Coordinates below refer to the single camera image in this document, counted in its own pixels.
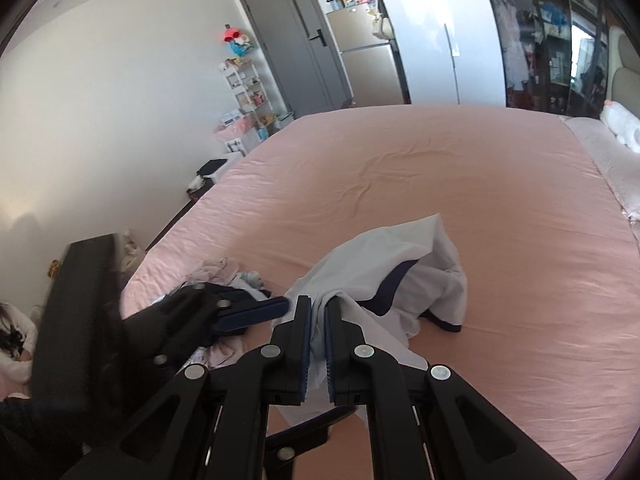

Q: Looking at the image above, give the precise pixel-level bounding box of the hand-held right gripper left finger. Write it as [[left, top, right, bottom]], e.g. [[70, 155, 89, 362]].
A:
[[60, 296, 313, 480]]

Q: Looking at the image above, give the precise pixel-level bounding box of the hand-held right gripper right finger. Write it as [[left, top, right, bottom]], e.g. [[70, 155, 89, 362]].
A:
[[324, 297, 578, 480]]

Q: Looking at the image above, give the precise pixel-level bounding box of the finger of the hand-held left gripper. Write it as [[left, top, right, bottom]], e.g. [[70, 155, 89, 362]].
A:
[[265, 406, 357, 471], [122, 285, 292, 377]]

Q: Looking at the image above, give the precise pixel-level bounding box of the white shirt with navy trim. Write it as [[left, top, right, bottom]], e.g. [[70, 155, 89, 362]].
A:
[[277, 214, 468, 428]]

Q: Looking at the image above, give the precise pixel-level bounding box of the person's left forearm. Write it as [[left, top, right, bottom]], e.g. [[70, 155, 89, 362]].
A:
[[0, 394, 108, 480]]

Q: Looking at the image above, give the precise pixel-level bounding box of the pile of assorted clothes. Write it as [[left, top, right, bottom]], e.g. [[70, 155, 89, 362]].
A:
[[150, 256, 275, 371]]

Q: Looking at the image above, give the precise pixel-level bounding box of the pink storage box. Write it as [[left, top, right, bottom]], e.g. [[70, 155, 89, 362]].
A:
[[214, 114, 257, 157]]

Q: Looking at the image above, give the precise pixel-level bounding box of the white shelf rack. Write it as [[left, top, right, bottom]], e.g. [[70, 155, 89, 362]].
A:
[[221, 57, 267, 117]]

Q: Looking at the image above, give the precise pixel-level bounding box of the pink bed sheet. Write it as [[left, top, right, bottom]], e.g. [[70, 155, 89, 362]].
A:
[[120, 105, 640, 480]]

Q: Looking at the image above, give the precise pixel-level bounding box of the red plush toy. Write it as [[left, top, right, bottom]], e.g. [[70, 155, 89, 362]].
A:
[[219, 28, 254, 59]]

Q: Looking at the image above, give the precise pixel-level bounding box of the silver fridge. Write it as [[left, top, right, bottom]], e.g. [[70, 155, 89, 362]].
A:
[[326, 4, 407, 109]]

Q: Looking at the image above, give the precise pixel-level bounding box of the grey door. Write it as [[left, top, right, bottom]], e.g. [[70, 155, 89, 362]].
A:
[[237, 0, 354, 117]]

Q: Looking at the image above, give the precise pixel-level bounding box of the beige hanging bag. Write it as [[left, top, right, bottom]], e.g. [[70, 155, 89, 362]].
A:
[[372, 12, 397, 42]]

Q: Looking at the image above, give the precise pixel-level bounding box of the white wardrobe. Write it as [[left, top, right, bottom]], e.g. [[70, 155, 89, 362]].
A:
[[369, 0, 510, 107]]

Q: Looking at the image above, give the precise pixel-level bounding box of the white plush toy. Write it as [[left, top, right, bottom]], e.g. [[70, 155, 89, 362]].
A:
[[600, 101, 640, 153]]

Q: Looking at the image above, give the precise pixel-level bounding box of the glass door wardrobe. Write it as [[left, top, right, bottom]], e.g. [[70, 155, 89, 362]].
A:
[[476, 0, 617, 121]]

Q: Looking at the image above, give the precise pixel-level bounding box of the grey padded headboard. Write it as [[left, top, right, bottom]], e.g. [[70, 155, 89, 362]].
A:
[[606, 25, 640, 108]]

